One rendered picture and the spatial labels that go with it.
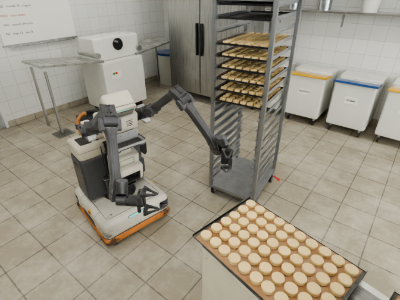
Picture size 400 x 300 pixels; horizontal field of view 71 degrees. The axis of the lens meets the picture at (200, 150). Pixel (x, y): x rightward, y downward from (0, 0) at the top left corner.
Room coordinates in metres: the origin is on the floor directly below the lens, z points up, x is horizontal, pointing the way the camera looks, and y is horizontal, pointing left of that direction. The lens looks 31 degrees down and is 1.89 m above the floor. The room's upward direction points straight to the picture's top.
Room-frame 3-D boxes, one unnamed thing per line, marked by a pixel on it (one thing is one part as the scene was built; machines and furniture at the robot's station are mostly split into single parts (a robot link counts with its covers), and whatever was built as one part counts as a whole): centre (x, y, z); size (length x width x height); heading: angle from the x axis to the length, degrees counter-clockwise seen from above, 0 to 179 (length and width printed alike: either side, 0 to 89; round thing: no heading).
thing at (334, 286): (0.63, -0.51, 0.91); 0.05 x 0.05 x 0.02
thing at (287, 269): (0.72, -0.35, 0.91); 0.05 x 0.05 x 0.02
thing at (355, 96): (3.83, -2.23, 0.39); 0.64 x 0.54 x 0.77; 141
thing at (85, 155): (2.07, 0.79, 0.59); 0.55 x 0.34 x 0.83; 131
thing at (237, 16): (2.41, -0.47, 1.68); 0.60 x 0.40 x 0.02; 149
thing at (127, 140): (1.78, 0.54, 0.87); 0.28 x 0.16 x 0.22; 131
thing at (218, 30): (2.51, -0.30, 1.59); 0.64 x 0.03 x 0.03; 149
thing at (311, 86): (4.23, -1.72, 0.39); 0.64 x 0.54 x 0.77; 143
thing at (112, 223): (2.00, 0.73, 0.16); 0.67 x 0.64 x 0.25; 41
